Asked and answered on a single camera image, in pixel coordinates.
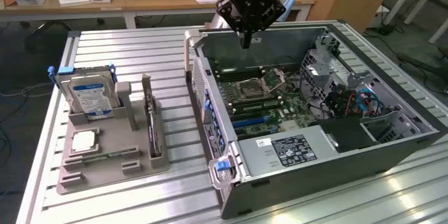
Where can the black office chair base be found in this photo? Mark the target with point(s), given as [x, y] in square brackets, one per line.
[46, 28]

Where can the white box with red button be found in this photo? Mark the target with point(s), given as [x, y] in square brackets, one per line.
[382, 16]

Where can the silver chipset heatsink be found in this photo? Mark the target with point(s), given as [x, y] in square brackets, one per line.
[291, 125]

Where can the metal socket cover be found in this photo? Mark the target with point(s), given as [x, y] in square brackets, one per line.
[273, 77]

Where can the low-profile graphics card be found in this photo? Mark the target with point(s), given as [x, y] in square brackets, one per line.
[154, 124]

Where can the grey parts rack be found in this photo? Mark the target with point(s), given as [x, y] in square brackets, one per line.
[113, 161]

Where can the black power adapter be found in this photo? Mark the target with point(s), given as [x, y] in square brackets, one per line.
[386, 30]

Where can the blue card retention clip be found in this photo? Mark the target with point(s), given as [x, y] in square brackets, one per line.
[209, 106]

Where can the wooden desk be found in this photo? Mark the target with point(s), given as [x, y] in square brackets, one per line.
[158, 1]

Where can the installed RAM stick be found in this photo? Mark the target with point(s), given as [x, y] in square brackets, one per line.
[258, 105]
[231, 70]

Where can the blue case release latch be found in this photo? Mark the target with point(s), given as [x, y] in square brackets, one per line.
[222, 166]

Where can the silver CPU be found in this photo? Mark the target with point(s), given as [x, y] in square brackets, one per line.
[85, 141]

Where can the metal disk bay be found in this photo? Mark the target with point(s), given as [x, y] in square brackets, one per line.
[393, 127]

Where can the black floor stand base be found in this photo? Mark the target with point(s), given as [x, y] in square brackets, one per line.
[427, 62]

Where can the green loose RAM stick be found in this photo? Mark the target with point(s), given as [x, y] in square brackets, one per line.
[95, 159]

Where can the CPU socket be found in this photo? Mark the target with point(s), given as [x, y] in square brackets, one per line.
[250, 90]

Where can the dark grey PC case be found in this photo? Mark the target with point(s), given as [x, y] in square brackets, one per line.
[315, 195]

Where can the green motherboard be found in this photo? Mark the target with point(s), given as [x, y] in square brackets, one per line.
[291, 103]

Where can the blue expansion slot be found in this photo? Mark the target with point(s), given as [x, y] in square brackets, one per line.
[250, 122]

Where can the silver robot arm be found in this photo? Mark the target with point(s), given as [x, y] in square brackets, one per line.
[219, 21]

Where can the grey power supply unit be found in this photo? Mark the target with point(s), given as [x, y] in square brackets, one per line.
[259, 161]

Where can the silver drive cage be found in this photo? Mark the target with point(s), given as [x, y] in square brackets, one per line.
[322, 72]

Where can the hard disk with blue carrier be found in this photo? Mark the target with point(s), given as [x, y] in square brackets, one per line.
[90, 95]

